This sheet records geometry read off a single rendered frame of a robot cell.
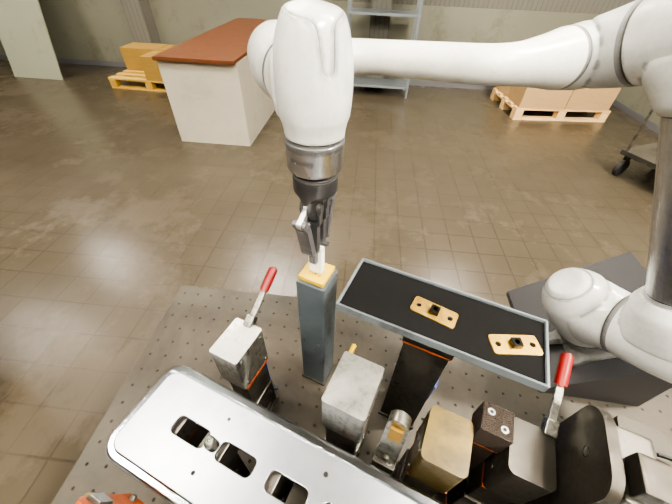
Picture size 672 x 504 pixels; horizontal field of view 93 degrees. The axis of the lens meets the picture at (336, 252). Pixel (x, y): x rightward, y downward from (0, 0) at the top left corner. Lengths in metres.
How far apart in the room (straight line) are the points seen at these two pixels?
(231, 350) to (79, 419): 1.46
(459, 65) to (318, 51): 0.28
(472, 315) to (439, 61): 0.45
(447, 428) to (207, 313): 0.88
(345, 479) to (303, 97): 0.60
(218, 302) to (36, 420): 1.20
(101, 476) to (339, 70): 1.04
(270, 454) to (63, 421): 1.56
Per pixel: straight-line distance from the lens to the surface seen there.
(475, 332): 0.64
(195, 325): 1.22
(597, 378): 1.19
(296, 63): 0.43
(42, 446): 2.12
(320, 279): 0.66
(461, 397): 1.10
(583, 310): 1.00
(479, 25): 6.37
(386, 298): 0.63
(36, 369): 2.38
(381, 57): 0.63
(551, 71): 0.71
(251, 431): 0.69
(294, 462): 0.67
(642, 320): 0.93
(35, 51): 7.55
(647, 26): 0.74
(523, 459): 0.66
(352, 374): 0.60
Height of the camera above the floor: 1.65
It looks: 43 degrees down
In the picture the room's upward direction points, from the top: 2 degrees clockwise
